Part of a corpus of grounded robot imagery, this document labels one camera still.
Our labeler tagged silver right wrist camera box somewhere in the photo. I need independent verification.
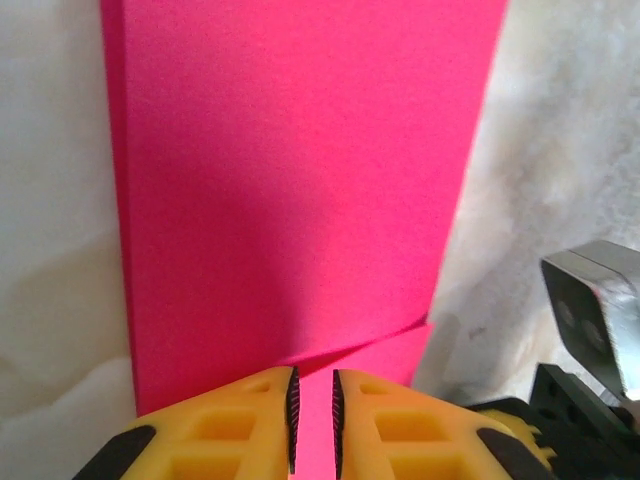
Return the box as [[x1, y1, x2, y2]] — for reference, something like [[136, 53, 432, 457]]
[[540, 239, 640, 401]]

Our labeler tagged pink paper sheet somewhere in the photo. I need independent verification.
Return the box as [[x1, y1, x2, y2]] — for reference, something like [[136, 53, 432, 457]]
[[99, 0, 509, 480]]

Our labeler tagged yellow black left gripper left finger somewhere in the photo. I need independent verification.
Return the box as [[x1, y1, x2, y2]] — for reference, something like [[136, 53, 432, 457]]
[[72, 365, 300, 480]]

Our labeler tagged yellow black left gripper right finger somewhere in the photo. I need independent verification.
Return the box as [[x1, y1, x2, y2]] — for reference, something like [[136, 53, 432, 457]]
[[332, 368, 544, 480]]

